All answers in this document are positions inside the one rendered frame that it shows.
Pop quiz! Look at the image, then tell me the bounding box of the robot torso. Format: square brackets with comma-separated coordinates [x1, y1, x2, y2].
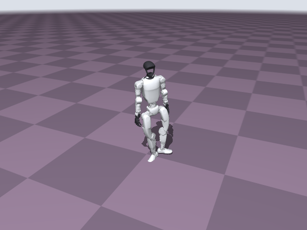
[141, 75, 160, 116]

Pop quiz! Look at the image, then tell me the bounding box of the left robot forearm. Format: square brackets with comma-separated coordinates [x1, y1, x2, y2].
[162, 94, 168, 106]

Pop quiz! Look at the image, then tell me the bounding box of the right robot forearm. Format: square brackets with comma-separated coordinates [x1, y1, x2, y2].
[135, 98, 141, 117]

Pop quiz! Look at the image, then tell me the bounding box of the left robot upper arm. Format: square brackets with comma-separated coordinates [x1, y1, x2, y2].
[158, 75, 168, 96]

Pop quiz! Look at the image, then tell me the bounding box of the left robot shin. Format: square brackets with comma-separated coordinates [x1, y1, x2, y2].
[160, 132, 167, 150]

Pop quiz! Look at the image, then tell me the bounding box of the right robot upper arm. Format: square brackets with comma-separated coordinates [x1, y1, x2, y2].
[134, 80, 143, 104]

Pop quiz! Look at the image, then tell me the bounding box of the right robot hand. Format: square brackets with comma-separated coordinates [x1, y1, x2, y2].
[135, 114, 141, 127]

